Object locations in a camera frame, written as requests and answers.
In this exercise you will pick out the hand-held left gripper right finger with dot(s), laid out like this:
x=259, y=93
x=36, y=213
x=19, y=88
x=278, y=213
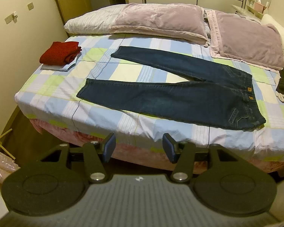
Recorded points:
x=169, y=146

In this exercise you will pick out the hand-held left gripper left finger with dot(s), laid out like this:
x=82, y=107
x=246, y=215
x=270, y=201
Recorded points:
x=110, y=144

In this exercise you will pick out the dark blue jeans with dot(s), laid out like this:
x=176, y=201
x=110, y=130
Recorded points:
x=179, y=99

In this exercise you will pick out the bed with checkered sheet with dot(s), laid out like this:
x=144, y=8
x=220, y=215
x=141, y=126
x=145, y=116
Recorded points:
x=61, y=87

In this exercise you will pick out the folded light blue garment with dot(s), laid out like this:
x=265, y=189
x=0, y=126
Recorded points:
x=66, y=67

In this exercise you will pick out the folded red sweater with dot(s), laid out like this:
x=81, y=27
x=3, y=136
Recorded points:
x=59, y=52

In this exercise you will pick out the pink plastic bag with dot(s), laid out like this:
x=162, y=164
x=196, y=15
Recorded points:
x=0, y=165

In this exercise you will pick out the purple pillow cover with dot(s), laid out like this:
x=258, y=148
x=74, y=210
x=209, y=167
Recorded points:
x=161, y=19
x=246, y=35

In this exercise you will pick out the wooden door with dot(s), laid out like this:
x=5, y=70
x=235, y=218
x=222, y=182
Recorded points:
x=71, y=4

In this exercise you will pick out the pink tissue box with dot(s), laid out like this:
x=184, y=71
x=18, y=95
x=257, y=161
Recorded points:
x=259, y=6

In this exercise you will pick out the white vanity table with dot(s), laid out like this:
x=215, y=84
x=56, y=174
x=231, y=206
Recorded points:
x=241, y=9

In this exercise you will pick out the wooden stick frame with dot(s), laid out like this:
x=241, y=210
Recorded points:
x=7, y=151

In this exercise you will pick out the wall switch plate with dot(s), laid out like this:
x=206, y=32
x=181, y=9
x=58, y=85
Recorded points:
x=8, y=19
x=30, y=6

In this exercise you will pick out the white wall socket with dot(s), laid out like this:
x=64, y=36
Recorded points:
x=14, y=15

